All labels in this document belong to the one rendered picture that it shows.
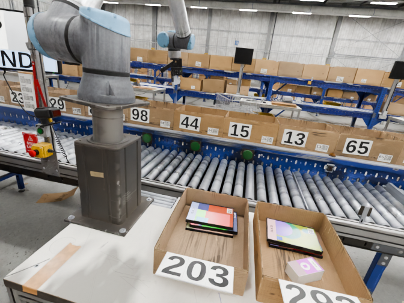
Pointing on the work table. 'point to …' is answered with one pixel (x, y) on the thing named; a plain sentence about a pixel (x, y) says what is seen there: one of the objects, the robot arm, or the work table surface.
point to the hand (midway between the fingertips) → (173, 86)
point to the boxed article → (304, 270)
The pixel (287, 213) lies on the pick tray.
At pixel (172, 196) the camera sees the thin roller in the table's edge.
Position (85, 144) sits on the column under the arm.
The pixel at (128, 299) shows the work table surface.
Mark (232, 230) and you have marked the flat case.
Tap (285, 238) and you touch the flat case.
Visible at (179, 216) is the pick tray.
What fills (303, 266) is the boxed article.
